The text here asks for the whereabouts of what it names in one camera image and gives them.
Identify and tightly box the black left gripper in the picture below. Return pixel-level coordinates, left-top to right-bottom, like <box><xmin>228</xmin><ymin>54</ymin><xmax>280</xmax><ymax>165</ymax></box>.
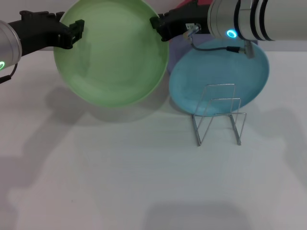
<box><xmin>8</xmin><ymin>11</ymin><xmax>85</xmax><ymax>56</ymax></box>

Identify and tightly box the green round plastic plate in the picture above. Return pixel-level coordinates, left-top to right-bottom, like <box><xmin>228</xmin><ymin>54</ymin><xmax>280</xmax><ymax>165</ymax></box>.
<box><xmin>53</xmin><ymin>0</ymin><xmax>170</xmax><ymax>108</ymax></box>

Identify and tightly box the red round plastic plate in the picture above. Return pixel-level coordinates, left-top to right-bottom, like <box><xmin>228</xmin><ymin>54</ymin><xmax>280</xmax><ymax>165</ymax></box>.
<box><xmin>177</xmin><ymin>0</ymin><xmax>214</xmax><ymax>10</ymax></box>

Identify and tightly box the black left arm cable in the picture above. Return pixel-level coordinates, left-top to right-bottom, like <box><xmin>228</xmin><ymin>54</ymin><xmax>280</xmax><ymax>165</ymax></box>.
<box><xmin>0</xmin><ymin>63</ymin><xmax>19</xmax><ymax>84</ymax></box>

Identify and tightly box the grey right arm cable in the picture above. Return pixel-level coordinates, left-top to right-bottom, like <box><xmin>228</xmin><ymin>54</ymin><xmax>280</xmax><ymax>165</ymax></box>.
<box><xmin>183</xmin><ymin>23</ymin><xmax>256</xmax><ymax>59</ymax></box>

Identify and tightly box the purple round plastic plate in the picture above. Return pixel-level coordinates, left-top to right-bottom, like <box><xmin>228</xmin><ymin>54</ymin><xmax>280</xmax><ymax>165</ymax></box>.
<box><xmin>167</xmin><ymin>33</ymin><xmax>212</xmax><ymax>75</ymax></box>

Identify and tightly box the chrome wire plate rack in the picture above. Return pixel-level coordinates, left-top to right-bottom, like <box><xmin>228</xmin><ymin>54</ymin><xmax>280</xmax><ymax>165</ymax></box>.
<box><xmin>191</xmin><ymin>83</ymin><xmax>247</xmax><ymax>147</ymax></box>

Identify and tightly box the teal round plastic plate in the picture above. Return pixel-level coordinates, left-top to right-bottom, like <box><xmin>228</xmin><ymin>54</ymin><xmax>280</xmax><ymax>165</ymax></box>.
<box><xmin>168</xmin><ymin>38</ymin><xmax>270</xmax><ymax>117</ymax></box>

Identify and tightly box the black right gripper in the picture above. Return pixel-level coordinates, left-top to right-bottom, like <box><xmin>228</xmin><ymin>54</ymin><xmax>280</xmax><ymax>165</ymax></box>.
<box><xmin>150</xmin><ymin>4</ymin><xmax>212</xmax><ymax>42</ymax></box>

